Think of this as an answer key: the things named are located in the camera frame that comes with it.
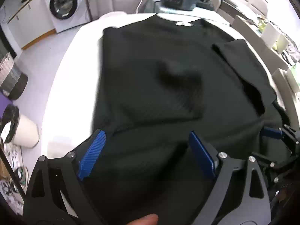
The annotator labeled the person's left hand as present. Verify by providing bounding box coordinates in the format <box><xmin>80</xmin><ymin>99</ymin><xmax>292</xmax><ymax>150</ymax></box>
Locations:
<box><xmin>127</xmin><ymin>214</ymin><xmax>159</xmax><ymax>225</ymax></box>

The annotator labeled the black knit t-shirt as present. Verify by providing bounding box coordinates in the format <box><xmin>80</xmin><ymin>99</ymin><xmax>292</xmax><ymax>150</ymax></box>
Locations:
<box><xmin>83</xmin><ymin>15</ymin><xmax>288</xmax><ymax>224</ymax></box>

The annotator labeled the white kitchen base cabinet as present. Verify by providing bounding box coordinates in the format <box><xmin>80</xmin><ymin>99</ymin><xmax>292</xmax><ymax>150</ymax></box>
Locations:
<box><xmin>8</xmin><ymin>0</ymin><xmax>56</xmax><ymax>49</ymax></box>

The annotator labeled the woven laundry basket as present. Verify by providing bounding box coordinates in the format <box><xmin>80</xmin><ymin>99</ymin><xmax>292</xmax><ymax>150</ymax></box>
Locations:
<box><xmin>1</xmin><ymin>52</ymin><xmax>28</xmax><ymax>101</ymax></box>

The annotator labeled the white trash bin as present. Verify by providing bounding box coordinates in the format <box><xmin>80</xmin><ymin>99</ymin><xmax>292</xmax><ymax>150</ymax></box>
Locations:
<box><xmin>1</xmin><ymin>104</ymin><xmax>40</xmax><ymax>148</ymax></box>

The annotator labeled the purple bag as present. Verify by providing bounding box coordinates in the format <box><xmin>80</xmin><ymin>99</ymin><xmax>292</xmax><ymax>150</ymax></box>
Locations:
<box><xmin>0</xmin><ymin>93</ymin><xmax>12</xmax><ymax>118</ymax></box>

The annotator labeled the checkered bed sheet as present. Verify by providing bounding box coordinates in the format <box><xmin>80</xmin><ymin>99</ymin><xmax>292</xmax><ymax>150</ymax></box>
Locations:
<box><xmin>40</xmin><ymin>11</ymin><xmax>291</xmax><ymax>160</ymax></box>

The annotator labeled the white washing machine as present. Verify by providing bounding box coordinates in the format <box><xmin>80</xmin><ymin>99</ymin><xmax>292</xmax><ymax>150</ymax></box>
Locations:
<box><xmin>45</xmin><ymin>0</ymin><xmax>92</xmax><ymax>33</ymax></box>

